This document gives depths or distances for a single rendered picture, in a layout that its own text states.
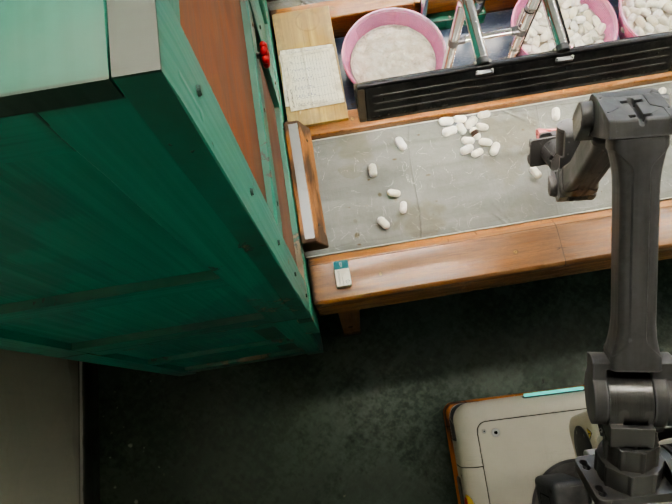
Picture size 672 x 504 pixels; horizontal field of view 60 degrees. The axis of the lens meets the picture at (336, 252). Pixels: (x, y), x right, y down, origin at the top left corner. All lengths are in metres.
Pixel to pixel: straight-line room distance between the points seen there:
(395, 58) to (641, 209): 0.94
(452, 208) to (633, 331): 0.69
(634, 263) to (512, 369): 1.36
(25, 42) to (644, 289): 0.71
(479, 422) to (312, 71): 1.10
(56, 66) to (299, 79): 1.18
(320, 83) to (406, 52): 0.25
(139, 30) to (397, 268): 1.05
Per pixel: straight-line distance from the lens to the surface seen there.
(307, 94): 1.50
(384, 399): 2.07
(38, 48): 0.39
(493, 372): 2.12
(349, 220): 1.40
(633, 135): 0.79
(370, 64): 1.59
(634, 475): 0.91
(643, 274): 0.82
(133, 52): 0.36
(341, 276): 1.31
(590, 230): 1.46
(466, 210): 1.43
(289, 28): 1.61
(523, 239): 1.41
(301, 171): 1.32
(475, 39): 1.17
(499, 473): 1.84
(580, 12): 1.76
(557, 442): 1.88
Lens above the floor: 2.07
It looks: 75 degrees down
